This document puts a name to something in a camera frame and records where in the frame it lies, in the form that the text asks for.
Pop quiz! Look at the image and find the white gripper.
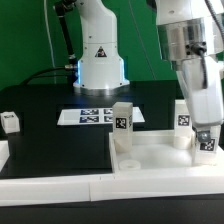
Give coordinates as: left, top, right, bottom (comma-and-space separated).
177, 56, 224, 143

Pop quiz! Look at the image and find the white square tabletop tray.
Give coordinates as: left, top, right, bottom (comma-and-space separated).
109, 130, 224, 173

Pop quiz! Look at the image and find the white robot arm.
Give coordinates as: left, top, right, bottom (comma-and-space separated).
54, 0, 224, 143

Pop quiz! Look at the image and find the white U-shaped obstacle fence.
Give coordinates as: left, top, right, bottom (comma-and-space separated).
0, 130, 224, 208

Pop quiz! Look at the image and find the white sheet with AprilTags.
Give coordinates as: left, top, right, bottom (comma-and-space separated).
56, 106, 146, 126

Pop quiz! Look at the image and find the white block at left edge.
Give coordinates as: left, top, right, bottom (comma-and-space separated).
0, 140, 10, 171

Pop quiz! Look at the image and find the black cable bundle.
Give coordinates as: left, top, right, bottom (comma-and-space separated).
19, 0, 80, 86

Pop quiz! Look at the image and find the white thin hanging cable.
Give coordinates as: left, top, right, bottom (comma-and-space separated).
43, 0, 58, 85

